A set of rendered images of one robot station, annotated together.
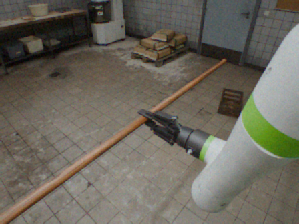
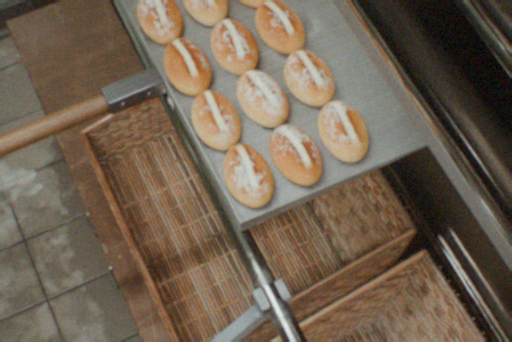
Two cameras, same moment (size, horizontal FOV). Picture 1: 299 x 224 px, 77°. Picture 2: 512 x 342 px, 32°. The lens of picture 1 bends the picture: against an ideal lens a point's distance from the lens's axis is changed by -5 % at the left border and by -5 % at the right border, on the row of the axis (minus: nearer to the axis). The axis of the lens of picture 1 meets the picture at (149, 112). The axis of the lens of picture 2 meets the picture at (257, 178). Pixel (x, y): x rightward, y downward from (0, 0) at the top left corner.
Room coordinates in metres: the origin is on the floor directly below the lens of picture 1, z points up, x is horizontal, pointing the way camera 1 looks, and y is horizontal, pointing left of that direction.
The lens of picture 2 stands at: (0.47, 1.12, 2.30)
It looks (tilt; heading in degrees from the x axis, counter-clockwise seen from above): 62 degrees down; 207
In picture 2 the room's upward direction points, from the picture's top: 3 degrees counter-clockwise
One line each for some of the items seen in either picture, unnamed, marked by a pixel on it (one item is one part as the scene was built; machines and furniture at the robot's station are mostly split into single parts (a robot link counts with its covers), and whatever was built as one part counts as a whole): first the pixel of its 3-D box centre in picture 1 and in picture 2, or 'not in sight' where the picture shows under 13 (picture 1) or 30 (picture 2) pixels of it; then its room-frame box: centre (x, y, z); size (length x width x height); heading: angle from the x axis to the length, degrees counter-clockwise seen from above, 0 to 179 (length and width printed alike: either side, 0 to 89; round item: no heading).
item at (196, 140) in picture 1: (197, 144); not in sight; (0.46, -0.16, 1.19); 0.12 x 0.06 x 0.09; 140
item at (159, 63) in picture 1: (161, 52); not in sight; (4.51, -0.27, 0.07); 1.20 x 0.80 x 0.14; 139
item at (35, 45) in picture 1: (31, 44); not in sight; (4.40, 2.72, 0.35); 0.50 x 0.36 x 0.24; 51
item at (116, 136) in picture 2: not in sight; (237, 193); (-0.22, 0.72, 0.72); 0.56 x 0.49 x 0.28; 50
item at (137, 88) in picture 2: not in sight; (133, 90); (-0.11, 0.62, 1.20); 0.09 x 0.04 x 0.03; 140
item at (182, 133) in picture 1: (179, 134); not in sight; (0.52, -0.11, 1.19); 0.09 x 0.07 x 0.08; 50
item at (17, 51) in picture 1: (12, 49); not in sight; (4.08, 2.99, 0.35); 0.50 x 0.36 x 0.24; 49
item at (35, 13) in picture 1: (39, 10); not in sight; (4.78, 2.50, 1.01); 0.43 x 0.42 x 0.21; 139
